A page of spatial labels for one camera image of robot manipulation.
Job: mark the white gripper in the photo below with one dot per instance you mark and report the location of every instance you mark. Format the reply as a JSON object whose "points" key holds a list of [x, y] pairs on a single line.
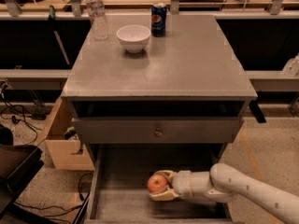
{"points": [[181, 183]]}

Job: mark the red apple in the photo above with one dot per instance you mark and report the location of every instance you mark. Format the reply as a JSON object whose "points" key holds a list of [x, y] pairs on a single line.
{"points": [[156, 183]]}

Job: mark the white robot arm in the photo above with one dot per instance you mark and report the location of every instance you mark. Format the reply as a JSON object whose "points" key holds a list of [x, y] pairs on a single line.
{"points": [[220, 184]]}

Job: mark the open grey middle drawer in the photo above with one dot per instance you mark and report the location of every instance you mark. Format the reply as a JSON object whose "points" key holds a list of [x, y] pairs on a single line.
{"points": [[119, 193]]}

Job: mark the grey wooden drawer cabinet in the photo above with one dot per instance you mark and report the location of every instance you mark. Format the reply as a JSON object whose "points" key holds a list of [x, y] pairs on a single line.
{"points": [[191, 72]]}

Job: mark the closed top drawer with knob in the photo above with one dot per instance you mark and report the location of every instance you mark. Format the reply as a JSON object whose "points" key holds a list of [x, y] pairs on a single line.
{"points": [[157, 131]]}

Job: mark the light wooden box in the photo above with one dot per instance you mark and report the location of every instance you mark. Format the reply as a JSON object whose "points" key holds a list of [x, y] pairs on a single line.
{"points": [[66, 153]]}

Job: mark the black tray stand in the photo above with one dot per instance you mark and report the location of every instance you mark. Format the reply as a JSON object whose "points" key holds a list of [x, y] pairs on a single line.
{"points": [[18, 165]]}

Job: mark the white ceramic bowl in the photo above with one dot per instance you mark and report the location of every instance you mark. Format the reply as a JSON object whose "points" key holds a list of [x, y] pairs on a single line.
{"points": [[134, 38]]}

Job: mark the blue pepsi can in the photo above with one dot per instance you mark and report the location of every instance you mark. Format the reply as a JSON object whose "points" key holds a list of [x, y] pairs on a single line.
{"points": [[158, 19]]}

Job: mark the clear plastic water bottle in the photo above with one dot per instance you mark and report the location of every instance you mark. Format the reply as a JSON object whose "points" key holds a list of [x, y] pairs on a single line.
{"points": [[97, 14]]}

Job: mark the green handled tool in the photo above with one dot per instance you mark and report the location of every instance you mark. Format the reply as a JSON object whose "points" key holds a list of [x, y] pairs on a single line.
{"points": [[52, 13]]}

